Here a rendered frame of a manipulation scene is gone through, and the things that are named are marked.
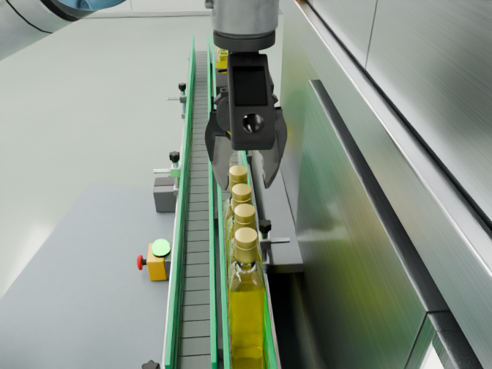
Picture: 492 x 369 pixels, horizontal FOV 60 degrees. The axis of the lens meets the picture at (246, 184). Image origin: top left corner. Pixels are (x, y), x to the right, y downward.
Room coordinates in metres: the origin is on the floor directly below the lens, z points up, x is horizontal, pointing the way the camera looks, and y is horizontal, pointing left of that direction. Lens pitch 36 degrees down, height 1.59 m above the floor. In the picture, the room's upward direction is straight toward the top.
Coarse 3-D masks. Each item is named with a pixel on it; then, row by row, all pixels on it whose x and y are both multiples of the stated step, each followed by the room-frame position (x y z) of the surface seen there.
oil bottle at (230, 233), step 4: (232, 216) 0.60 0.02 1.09; (228, 220) 0.59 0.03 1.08; (232, 220) 0.58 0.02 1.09; (228, 224) 0.58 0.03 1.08; (232, 224) 0.57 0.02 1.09; (256, 224) 0.59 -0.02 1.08; (228, 228) 0.57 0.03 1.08; (232, 228) 0.57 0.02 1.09; (256, 228) 0.57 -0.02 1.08; (228, 232) 0.56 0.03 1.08; (232, 232) 0.56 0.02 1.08; (256, 232) 0.57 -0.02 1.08; (228, 236) 0.56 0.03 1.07; (232, 236) 0.56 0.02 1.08; (228, 240) 0.56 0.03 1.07
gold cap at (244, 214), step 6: (240, 204) 0.54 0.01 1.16; (246, 204) 0.54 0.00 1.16; (234, 210) 0.53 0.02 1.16; (240, 210) 0.53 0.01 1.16; (246, 210) 0.53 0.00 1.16; (252, 210) 0.53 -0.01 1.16; (234, 216) 0.52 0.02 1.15; (240, 216) 0.51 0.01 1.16; (246, 216) 0.51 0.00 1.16; (252, 216) 0.51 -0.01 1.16; (234, 222) 0.52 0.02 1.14; (240, 222) 0.51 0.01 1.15; (246, 222) 0.51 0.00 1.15; (252, 222) 0.52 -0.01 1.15; (234, 228) 0.52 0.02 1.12
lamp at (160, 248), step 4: (156, 240) 0.79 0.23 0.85; (160, 240) 0.78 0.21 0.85; (164, 240) 0.78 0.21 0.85; (156, 244) 0.77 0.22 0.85; (160, 244) 0.77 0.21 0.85; (164, 244) 0.77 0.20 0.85; (168, 244) 0.78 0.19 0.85; (152, 248) 0.76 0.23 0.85; (156, 248) 0.76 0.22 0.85; (160, 248) 0.76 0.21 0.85; (164, 248) 0.76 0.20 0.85; (168, 248) 0.77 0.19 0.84; (152, 252) 0.76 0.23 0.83; (156, 252) 0.75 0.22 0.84; (160, 252) 0.75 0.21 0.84; (164, 252) 0.75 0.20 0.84; (168, 252) 0.76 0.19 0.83; (156, 256) 0.75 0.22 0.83; (160, 256) 0.75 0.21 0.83; (164, 256) 0.75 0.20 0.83
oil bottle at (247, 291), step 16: (240, 272) 0.46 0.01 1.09; (256, 272) 0.46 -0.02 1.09; (240, 288) 0.44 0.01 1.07; (256, 288) 0.44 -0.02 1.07; (240, 304) 0.44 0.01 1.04; (256, 304) 0.44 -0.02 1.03; (240, 320) 0.44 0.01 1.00; (256, 320) 0.44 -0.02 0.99; (240, 336) 0.44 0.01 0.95; (256, 336) 0.44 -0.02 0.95; (240, 352) 0.44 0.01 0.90; (256, 352) 0.44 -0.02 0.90
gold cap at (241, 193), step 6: (234, 186) 0.59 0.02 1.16; (240, 186) 0.59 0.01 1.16; (246, 186) 0.59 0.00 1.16; (234, 192) 0.57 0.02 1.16; (240, 192) 0.57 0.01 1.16; (246, 192) 0.57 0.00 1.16; (234, 198) 0.57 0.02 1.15; (240, 198) 0.57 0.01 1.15; (246, 198) 0.57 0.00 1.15; (234, 204) 0.57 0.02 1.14
